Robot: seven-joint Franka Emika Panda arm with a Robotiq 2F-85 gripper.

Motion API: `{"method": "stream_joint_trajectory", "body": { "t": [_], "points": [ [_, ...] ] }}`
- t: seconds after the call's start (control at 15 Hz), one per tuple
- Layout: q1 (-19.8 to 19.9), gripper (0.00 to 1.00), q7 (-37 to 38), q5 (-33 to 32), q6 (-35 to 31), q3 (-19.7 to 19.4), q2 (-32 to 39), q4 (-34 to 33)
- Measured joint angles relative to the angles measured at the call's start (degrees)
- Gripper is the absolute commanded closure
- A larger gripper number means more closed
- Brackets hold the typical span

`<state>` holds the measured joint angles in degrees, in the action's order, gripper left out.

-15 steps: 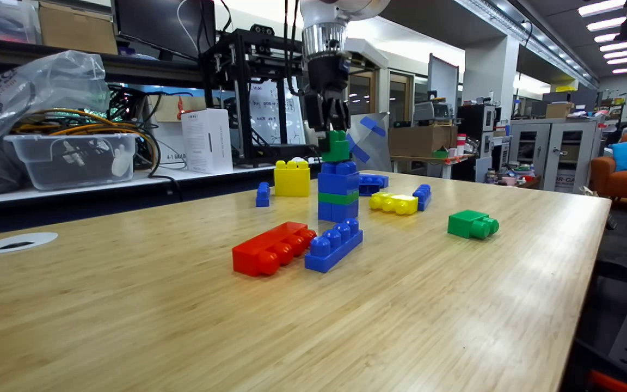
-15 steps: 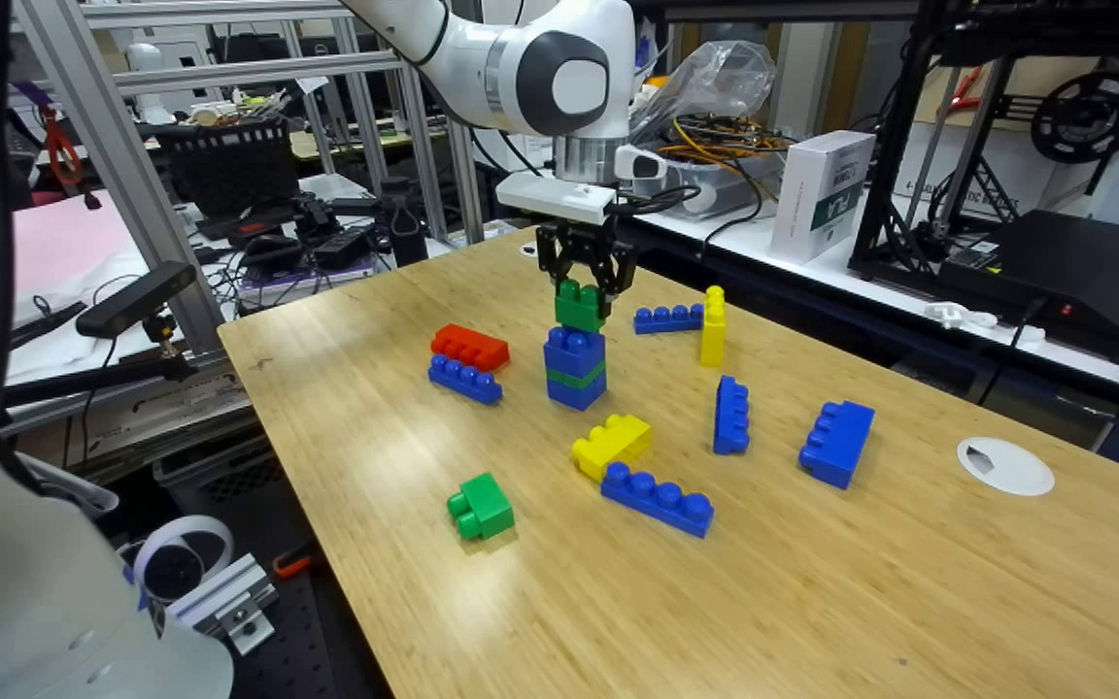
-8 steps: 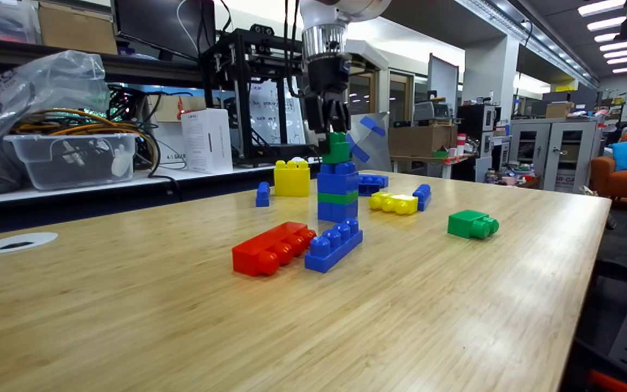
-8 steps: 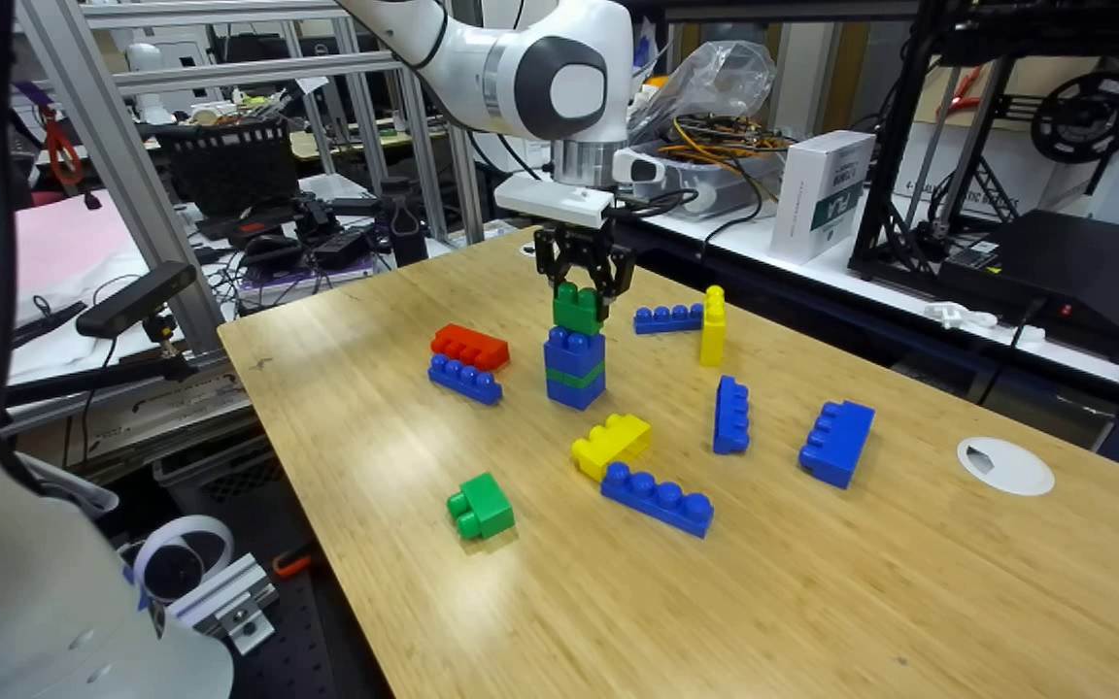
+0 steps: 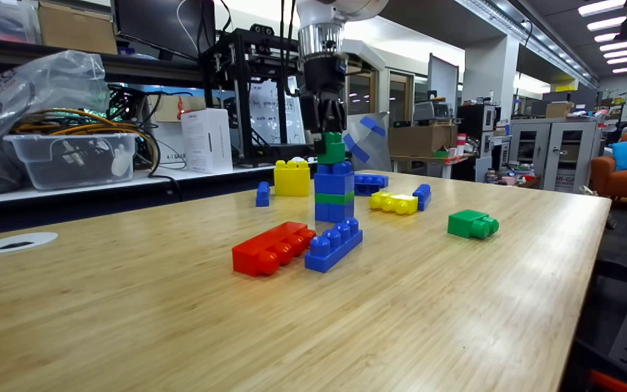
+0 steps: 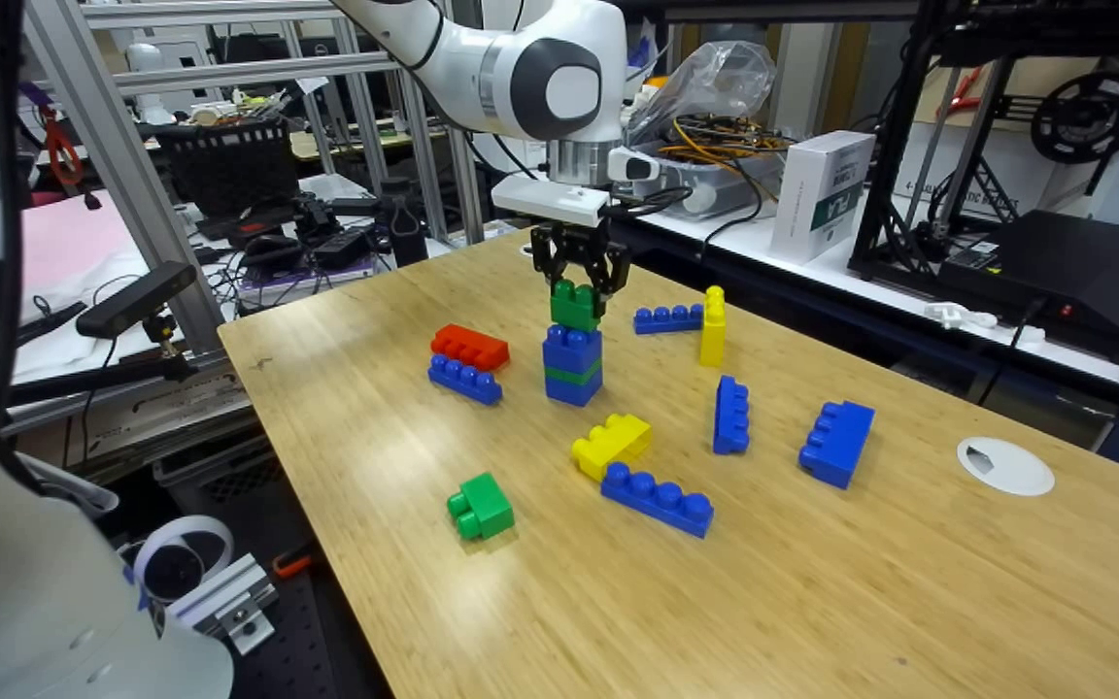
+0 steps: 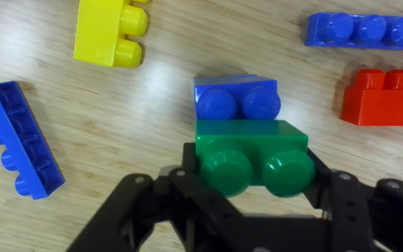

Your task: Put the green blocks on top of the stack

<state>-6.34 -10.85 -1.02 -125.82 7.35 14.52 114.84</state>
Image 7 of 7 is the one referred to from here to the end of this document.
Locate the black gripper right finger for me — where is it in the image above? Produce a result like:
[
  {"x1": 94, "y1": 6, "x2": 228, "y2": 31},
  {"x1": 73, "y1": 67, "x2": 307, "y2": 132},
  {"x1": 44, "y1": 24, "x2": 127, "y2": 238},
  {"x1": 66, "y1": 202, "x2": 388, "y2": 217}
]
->
[{"x1": 302, "y1": 148, "x2": 403, "y2": 252}]

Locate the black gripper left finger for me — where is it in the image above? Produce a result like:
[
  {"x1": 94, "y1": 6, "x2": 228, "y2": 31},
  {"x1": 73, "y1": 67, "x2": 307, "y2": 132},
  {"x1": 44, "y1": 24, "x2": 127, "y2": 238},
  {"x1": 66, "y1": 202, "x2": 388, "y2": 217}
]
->
[{"x1": 66, "y1": 143, "x2": 269, "y2": 252}]

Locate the yellow wide toy block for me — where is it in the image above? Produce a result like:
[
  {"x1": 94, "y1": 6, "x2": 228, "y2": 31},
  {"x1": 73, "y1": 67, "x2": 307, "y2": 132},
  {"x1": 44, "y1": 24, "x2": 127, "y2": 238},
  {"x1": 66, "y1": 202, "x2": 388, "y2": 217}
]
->
[{"x1": 73, "y1": 0, "x2": 150, "y2": 70}]

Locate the red four-stud toy block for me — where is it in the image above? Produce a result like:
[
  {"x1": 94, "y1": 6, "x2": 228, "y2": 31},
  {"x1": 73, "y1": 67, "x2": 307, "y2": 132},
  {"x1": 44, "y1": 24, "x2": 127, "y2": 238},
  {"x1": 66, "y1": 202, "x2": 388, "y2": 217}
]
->
[{"x1": 340, "y1": 69, "x2": 403, "y2": 127}]

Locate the blue square four-stud block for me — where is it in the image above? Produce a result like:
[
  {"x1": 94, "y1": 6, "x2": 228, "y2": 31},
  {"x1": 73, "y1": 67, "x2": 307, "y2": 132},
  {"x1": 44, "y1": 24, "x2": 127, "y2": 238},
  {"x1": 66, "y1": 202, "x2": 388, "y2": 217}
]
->
[{"x1": 192, "y1": 73, "x2": 283, "y2": 123}]

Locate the blue four-stud toy block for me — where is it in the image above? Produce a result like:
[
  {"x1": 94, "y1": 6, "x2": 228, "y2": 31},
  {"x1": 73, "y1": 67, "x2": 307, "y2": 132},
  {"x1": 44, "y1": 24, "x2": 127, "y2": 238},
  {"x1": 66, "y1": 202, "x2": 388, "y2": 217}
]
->
[
  {"x1": 304, "y1": 11, "x2": 403, "y2": 52},
  {"x1": 0, "y1": 80, "x2": 67, "y2": 202}
]

